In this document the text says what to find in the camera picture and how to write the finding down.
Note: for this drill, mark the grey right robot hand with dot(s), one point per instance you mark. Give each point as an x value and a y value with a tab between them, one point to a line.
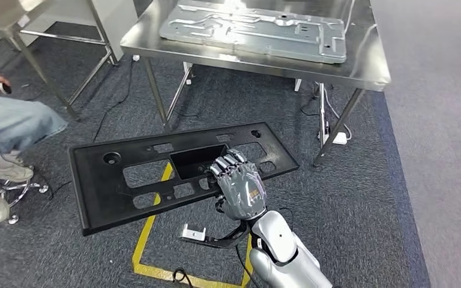
242	190

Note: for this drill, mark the black plastic plate bracket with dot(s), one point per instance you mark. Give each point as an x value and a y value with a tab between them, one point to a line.
95	190

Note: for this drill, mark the stainless steel workbench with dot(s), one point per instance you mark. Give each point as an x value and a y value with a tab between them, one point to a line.
365	59

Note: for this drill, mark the stamped galvanized metal panel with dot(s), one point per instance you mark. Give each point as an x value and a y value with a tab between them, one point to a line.
254	31

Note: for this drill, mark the white cabinet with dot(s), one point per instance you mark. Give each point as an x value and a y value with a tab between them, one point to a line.
115	20

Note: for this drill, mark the chrome wheeled stool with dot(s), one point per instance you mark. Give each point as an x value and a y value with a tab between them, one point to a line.
13	219

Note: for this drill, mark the person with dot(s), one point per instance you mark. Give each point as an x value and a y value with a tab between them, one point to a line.
12	119

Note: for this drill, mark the stainless steel side table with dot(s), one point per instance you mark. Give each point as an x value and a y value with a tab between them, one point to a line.
0	16

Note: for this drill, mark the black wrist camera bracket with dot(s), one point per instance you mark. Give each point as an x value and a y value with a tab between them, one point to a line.
222	242

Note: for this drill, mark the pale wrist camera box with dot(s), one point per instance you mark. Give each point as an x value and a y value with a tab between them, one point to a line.
194	232

